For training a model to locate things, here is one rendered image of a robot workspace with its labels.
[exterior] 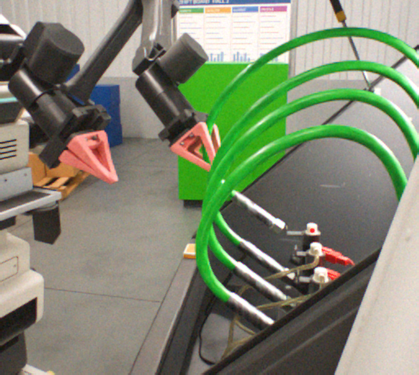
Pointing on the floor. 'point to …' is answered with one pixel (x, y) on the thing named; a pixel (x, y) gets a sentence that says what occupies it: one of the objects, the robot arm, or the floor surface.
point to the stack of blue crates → (110, 92)
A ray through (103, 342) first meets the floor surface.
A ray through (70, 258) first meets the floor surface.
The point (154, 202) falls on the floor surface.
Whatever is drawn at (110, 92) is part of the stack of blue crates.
